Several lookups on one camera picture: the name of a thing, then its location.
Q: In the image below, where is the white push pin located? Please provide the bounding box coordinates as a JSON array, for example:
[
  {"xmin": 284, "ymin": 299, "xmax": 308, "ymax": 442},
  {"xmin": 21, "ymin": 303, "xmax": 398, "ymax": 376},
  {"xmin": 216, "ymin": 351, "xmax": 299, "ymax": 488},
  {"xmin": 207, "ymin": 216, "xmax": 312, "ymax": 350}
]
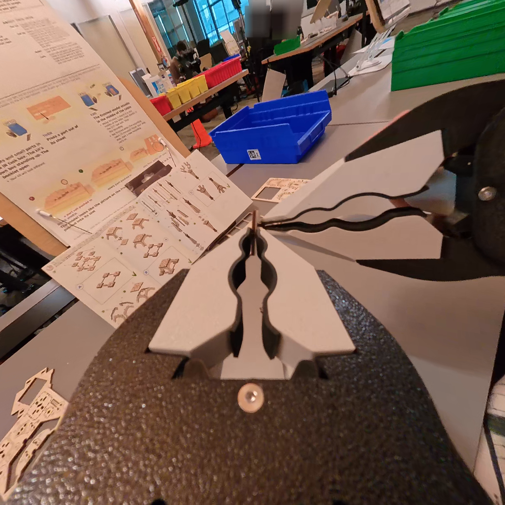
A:
[
  {"xmin": 159, "ymin": 135, "xmax": 178, "ymax": 167},
  {"xmin": 36, "ymin": 208, "xmax": 94, "ymax": 234}
]

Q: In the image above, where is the small poster board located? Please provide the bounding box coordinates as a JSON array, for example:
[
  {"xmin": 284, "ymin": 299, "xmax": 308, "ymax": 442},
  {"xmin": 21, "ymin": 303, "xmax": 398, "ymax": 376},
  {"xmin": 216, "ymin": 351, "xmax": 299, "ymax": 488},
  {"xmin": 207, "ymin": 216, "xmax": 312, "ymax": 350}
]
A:
[{"xmin": 365, "ymin": 0, "xmax": 411, "ymax": 34}]

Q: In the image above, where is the small green bin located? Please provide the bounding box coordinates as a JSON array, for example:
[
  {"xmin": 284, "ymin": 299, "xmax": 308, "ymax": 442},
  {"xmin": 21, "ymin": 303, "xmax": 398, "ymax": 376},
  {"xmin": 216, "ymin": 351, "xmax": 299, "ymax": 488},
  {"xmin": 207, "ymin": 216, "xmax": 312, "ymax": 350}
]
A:
[{"xmin": 273, "ymin": 37, "xmax": 302, "ymax": 56}]

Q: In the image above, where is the orange traffic cone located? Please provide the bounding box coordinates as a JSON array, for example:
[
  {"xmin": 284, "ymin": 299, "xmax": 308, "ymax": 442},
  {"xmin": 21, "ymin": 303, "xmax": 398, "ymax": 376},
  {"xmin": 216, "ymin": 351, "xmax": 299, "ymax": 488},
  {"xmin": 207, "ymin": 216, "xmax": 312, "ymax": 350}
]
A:
[{"xmin": 191, "ymin": 118, "xmax": 214, "ymax": 150}]

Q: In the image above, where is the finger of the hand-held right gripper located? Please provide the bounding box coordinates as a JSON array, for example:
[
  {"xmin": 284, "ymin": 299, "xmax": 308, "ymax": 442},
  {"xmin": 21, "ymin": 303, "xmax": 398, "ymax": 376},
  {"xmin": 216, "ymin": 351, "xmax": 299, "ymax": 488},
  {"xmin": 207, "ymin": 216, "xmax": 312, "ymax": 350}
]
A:
[
  {"xmin": 260, "ymin": 208, "xmax": 444, "ymax": 263},
  {"xmin": 261, "ymin": 130, "xmax": 445, "ymax": 227}
]

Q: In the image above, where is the folded assembly instruction booklet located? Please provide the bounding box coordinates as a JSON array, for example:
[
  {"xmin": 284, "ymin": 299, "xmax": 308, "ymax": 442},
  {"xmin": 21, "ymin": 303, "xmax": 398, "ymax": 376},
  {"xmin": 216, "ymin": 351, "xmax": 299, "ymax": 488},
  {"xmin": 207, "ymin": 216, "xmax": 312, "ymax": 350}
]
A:
[{"xmin": 41, "ymin": 150, "xmax": 253, "ymax": 328}]

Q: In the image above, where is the large instruction poster sheet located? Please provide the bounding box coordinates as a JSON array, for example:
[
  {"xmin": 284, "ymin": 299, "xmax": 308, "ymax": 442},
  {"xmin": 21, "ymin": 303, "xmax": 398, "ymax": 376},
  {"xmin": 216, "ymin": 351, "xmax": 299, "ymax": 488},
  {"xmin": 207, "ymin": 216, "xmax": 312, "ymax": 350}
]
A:
[{"xmin": 0, "ymin": 0, "xmax": 178, "ymax": 247}]

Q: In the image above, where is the grey desk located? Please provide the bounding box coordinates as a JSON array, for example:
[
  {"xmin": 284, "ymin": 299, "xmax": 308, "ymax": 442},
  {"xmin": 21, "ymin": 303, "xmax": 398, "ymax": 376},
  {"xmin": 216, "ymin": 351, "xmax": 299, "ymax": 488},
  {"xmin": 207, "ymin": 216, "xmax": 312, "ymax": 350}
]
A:
[{"xmin": 0, "ymin": 59, "xmax": 505, "ymax": 474}]

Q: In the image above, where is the row of yellow bins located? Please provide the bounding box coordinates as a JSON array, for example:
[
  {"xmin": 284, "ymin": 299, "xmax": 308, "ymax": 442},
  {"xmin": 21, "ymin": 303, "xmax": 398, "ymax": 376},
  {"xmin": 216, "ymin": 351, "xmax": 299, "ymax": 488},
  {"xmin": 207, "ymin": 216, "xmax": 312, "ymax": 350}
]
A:
[{"xmin": 166, "ymin": 74, "xmax": 208, "ymax": 110}]

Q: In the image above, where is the person's striped shirt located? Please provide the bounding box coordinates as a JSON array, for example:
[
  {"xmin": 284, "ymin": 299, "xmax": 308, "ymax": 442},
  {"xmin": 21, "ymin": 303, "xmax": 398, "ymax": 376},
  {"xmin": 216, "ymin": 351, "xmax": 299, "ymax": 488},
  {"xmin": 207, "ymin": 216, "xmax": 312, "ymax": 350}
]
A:
[{"xmin": 473, "ymin": 375, "xmax": 505, "ymax": 505}]

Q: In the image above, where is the green plastic bin stack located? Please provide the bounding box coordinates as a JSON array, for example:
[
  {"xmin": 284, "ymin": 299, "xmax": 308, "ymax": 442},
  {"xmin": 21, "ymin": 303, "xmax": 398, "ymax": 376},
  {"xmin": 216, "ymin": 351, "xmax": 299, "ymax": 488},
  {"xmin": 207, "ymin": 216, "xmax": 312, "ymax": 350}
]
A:
[{"xmin": 391, "ymin": 0, "xmax": 505, "ymax": 92}]

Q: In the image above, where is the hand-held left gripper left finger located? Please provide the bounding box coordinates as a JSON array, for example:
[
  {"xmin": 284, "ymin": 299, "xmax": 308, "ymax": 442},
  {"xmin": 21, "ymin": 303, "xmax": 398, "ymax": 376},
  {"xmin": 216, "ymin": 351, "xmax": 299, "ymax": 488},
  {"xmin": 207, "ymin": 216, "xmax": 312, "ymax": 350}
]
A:
[{"xmin": 148, "ymin": 227, "xmax": 252, "ymax": 358}]

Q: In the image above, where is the wooden square plate with pegs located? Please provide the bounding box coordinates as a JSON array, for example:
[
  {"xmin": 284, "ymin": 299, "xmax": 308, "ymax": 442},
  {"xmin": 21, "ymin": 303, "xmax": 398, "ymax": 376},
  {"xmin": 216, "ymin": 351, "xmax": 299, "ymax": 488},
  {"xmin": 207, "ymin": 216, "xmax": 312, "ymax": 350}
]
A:
[{"xmin": 249, "ymin": 210, "xmax": 261, "ymax": 257}]

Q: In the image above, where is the wooden laser-cut parts sheet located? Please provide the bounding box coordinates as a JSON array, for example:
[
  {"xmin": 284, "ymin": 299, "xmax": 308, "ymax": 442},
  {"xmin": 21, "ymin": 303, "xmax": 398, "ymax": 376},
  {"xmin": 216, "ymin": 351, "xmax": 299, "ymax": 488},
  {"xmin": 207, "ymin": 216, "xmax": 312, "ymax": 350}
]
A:
[
  {"xmin": 0, "ymin": 368, "xmax": 69, "ymax": 490},
  {"xmin": 250, "ymin": 178, "xmax": 312, "ymax": 204}
]

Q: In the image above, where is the small red plastic bin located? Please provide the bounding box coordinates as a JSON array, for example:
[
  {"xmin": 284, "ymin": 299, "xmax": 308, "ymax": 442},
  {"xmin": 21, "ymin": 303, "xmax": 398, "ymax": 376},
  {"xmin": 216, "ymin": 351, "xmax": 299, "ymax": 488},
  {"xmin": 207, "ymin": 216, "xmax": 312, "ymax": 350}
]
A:
[{"xmin": 150, "ymin": 95, "xmax": 174, "ymax": 117}]

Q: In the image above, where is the wooden empty frame piece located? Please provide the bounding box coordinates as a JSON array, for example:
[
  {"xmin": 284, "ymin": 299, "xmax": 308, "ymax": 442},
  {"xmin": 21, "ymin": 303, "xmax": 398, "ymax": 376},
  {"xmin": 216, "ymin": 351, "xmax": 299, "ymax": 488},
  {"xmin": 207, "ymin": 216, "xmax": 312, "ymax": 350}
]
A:
[{"xmin": 205, "ymin": 213, "xmax": 277, "ymax": 253}]

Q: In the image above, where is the dark packaging card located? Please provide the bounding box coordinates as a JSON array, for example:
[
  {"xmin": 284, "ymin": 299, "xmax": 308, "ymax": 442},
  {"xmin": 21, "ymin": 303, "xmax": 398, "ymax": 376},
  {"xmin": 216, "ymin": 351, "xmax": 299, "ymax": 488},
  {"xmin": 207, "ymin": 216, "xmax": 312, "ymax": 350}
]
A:
[{"xmin": 125, "ymin": 163, "xmax": 174, "ymax": 196}]

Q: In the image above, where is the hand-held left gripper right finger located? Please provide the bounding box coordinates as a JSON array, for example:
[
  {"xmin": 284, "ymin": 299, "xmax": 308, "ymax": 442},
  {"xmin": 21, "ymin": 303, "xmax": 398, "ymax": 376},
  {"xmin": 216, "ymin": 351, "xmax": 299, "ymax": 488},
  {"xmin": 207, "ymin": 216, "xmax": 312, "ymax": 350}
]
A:
[{"xmin": 256, "ymin": 227, "xmax": 357, "ymax": 360}]

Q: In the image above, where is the blue plastic bin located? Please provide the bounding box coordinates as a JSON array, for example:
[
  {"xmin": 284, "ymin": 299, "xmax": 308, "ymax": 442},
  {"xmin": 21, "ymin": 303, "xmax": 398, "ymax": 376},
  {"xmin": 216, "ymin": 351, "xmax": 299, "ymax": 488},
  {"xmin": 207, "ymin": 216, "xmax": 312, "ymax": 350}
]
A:
[{"xmin": 209, "ymin": 90, "xmax": 332, "ymax": 164}]

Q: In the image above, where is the wooden poster backing board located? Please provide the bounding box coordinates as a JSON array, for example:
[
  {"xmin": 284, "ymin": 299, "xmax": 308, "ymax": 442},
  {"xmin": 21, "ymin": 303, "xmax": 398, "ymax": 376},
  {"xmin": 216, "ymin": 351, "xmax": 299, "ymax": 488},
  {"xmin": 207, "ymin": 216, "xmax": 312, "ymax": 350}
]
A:
[{"xmin": 0, "ymin": 76, "xmax": 191, "ymax": 258}]

